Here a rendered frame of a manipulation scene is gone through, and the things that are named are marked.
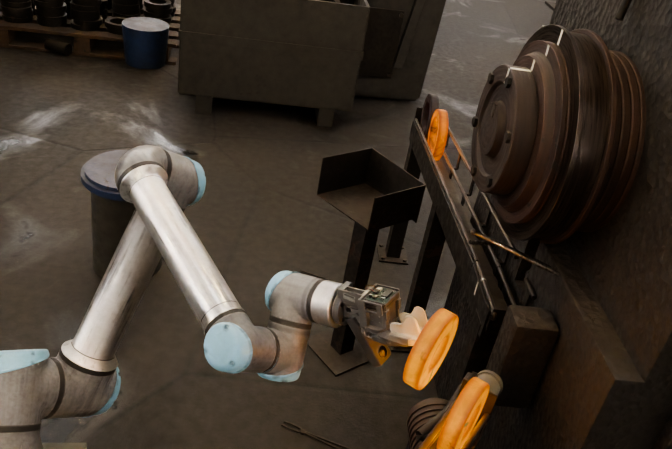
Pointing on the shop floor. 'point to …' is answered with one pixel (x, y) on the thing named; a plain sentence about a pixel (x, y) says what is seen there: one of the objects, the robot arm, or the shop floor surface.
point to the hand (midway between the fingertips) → (432, 340)
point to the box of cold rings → (267, 37)
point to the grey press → (388, 7)
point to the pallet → (87, 10)
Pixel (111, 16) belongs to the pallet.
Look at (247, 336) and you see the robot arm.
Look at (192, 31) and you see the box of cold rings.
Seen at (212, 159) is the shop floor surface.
